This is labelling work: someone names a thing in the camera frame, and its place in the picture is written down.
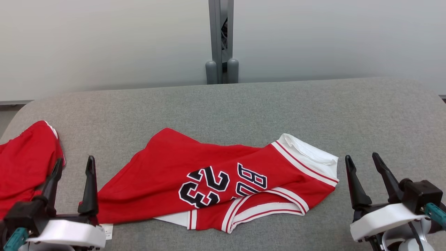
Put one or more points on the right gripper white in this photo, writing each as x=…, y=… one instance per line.
x=383, y=219

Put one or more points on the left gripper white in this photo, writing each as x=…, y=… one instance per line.
x=69, y=233

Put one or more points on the red shorts white stripe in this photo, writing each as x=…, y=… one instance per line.
x=21, y=164

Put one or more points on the red basketball jersey number 23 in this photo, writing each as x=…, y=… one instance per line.
x=167, y=167

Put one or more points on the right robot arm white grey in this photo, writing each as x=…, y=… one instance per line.
x=400, y=245

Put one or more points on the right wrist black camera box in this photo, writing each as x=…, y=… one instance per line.
x=421, y=195

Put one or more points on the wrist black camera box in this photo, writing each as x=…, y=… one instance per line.
x=421, y=195
x=24, y=214

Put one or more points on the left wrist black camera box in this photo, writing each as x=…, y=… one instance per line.
x=24, y=214

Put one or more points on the grey cylindrical post foot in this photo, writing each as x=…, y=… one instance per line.
x=232, y=71
x=211, y=73

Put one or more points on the grey partition post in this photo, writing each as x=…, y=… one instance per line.
x=216, y=31

